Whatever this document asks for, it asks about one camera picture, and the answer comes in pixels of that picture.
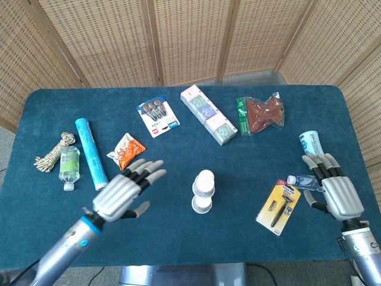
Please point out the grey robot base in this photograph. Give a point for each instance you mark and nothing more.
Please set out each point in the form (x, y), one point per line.
(178, 275)

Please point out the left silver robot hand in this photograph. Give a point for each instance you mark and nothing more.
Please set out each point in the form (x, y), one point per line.
(116, 196)

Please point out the orange white snack packet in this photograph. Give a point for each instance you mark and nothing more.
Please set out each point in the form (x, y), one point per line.
(128, 149)

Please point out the white floral paper cup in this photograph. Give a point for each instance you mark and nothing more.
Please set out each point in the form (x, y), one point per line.
(201, 204)
(204, 195)
(205, 178)

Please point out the razor on yellow card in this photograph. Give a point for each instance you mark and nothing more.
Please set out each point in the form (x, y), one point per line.
(278, 208)

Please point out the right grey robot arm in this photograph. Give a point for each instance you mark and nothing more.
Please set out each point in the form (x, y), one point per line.
(360, 253)

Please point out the blue carpet table cover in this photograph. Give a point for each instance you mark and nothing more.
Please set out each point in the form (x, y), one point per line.
(232, 244)

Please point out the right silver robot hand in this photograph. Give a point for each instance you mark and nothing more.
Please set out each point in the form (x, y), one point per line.
(342, 196)

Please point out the hooks blister card pack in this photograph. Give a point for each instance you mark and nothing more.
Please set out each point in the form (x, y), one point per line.
(157, 119)

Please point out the pastel tissue multipack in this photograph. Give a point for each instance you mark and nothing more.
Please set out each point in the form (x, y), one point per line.
(208, 114)

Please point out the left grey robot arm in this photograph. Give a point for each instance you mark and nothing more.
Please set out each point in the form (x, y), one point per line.
(65, 247)

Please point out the clear bottle green label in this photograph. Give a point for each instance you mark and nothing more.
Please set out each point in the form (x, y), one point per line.
(69, 164)

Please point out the light blue cylinder tube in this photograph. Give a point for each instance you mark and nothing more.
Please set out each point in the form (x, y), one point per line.
(90, 153)

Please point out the white blue lotion bottle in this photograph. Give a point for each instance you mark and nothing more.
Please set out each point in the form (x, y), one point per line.
(311, 143)

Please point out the clear plastic water bottle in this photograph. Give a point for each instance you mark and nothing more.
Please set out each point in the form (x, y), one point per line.
(303, 181)

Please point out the brown dried food bag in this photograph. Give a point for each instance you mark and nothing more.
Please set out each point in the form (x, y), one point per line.
(262, 114)

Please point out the woven bamboo folding screen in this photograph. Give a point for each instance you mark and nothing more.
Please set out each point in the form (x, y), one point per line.
(190, 38)

